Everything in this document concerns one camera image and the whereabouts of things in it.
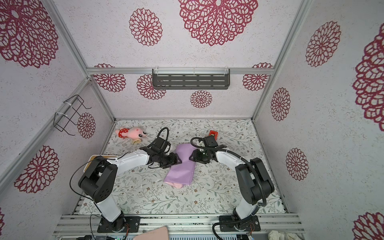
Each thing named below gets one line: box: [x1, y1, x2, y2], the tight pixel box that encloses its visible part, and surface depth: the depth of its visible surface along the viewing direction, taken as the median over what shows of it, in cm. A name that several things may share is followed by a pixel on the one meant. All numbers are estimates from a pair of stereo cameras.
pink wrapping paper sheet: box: [163, 143, 197, 189], surface depth 87 cm
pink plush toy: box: [115, 127, 147, 140], surface depth 105 cm
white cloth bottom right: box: [267, 230, 304, 240], surface depth 69 cm
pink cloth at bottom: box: [133, 225, 169, 240], surface depth 71 cm
